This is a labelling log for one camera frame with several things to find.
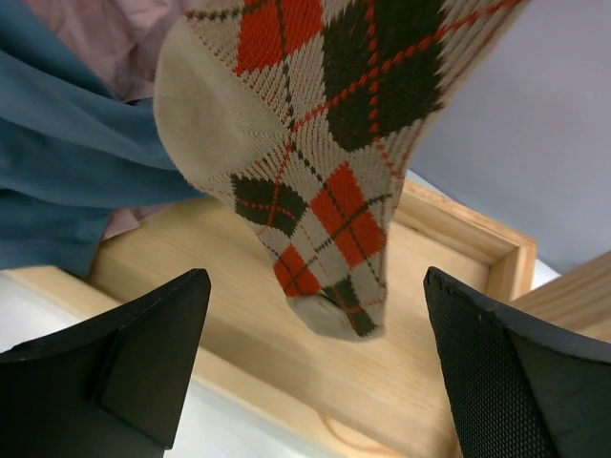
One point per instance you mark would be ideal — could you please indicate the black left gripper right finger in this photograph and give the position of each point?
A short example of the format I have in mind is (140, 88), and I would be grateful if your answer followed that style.
(518, 386)

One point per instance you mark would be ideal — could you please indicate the wooden drying rack frame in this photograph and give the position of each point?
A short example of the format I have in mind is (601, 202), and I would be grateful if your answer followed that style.
(348, 361)

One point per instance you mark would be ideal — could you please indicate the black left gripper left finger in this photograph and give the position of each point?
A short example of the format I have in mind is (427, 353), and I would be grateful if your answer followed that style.
(111, 386)

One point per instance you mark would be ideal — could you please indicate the teal blue cloth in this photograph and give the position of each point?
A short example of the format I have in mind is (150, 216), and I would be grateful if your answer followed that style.
(26, 73)

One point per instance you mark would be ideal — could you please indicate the pink ruffled cloth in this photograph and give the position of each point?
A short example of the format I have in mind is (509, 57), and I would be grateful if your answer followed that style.
(110, 47)

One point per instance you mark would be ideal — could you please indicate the argyle patterned sock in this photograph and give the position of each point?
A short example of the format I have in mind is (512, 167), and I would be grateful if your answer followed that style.
(298, 113)

